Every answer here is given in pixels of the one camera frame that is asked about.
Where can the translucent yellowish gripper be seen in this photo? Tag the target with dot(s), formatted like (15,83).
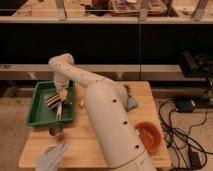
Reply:
(63,94)

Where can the green plastic tray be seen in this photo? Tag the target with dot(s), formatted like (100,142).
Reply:
(40,114)

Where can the striped black eraser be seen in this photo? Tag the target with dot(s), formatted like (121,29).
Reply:
(53,100)

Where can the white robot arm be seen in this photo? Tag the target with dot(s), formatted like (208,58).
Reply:
(105,103)

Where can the white plastic fork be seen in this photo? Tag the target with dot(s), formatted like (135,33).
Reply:
(59,111)

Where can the small metal cup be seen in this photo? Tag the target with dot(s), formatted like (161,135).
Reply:
(57,132)

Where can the wooden table board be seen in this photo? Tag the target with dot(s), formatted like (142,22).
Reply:
(84,151)

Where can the crumpled blue white cloth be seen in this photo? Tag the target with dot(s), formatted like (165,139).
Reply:
(50,159)

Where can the orange bowl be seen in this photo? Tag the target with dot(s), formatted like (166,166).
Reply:
(150,135)

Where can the black box on floor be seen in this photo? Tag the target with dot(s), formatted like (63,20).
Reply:
(184,104)

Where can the black equipment on shelf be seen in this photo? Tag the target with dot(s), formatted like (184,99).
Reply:
(196,66)

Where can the black power adapter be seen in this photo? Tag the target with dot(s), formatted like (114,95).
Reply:
(194,159)

